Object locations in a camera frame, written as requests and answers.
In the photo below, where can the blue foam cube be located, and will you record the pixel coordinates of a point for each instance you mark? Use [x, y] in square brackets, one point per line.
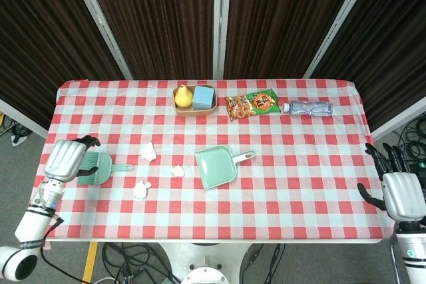
[203, 97]

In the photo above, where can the yellow toy pear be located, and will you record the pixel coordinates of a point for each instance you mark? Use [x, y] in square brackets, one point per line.
[183, 99]

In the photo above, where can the green plastic hand brush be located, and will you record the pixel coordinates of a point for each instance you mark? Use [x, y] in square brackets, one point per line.
[103, 167]

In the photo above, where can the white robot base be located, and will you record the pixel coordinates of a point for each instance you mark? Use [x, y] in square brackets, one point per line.
[206, 254]

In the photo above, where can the brown oval paper box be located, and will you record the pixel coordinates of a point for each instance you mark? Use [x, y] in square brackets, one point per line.
[196, 113]

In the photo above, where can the orange green snack bag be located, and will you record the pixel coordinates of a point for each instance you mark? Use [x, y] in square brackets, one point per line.
[253, 104]

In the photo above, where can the black power strip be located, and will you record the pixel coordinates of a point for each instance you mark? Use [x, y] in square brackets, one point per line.
[422, 165]

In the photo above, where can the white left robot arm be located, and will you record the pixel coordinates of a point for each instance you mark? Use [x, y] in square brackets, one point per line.
[31, 222]

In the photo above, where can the white tissue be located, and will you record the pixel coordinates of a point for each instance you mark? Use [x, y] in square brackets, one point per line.
[141, 190]
[148, 152]
[178, 171]

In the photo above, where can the dark brown partition panel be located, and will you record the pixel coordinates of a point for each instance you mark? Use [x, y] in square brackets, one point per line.
[40, 31]
[283, 14]
[392, 48]
[159, 14]

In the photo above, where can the red white checkered tablecloth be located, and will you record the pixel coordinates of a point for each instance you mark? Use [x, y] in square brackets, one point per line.
[266, 197]

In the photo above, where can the yellow floor tape strip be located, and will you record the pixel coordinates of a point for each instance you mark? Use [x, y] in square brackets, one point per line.
[90, 260]

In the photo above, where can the green plastic dustpan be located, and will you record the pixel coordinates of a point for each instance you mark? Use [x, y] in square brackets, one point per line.
[216, 167]

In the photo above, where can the clear plastic water bottle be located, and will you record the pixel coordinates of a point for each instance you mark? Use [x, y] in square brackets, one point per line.
[309, 108]

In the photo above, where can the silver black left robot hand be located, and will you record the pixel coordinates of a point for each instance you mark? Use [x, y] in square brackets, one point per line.
[63, 161]

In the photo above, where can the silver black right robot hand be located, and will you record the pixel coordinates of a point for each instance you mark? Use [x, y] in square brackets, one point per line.
[402, 194]

